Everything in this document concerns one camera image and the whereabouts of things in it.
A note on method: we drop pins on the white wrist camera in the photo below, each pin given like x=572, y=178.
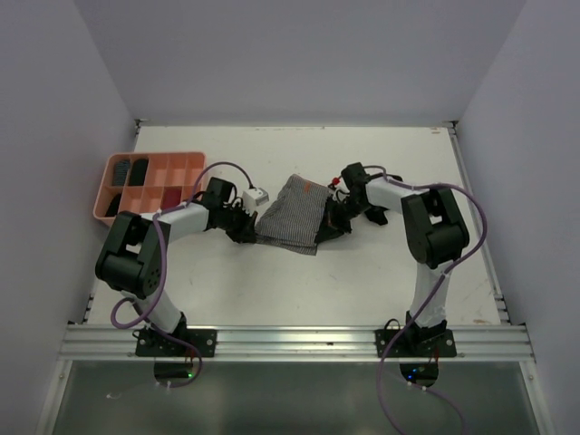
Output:
x=253, y=198
x=337, y=183

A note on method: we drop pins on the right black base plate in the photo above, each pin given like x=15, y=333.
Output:
x=416, y=342

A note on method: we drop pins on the grey striped rolled underwear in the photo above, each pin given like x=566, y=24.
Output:
x=120, y=171

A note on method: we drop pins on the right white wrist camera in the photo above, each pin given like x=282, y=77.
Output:
x=337, y=183

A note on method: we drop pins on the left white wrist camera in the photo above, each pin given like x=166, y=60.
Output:
x=253, y=198

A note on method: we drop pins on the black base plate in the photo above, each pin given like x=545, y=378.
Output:
x=188, y=343
x=416, y=342

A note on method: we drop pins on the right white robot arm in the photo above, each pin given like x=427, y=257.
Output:
x=435, y=231

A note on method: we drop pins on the dark red rolled underwear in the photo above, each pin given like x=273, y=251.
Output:
x=171, y=198

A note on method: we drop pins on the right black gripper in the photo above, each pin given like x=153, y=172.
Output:
x=333, y=225

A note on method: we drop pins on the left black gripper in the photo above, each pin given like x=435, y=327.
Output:
x=246, y=234

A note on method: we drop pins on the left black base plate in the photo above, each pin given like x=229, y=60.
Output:
x=188, y=343

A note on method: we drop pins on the grey striped underwear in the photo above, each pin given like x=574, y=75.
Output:
x=120, y=171
x=293, y=220

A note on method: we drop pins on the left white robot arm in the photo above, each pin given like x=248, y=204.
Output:
x=134, y=258

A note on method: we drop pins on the aluminium mounting rail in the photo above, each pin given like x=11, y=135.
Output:
x=361, y=344

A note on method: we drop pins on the pink divided organizer tray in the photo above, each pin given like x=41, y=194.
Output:
x=165, y=170

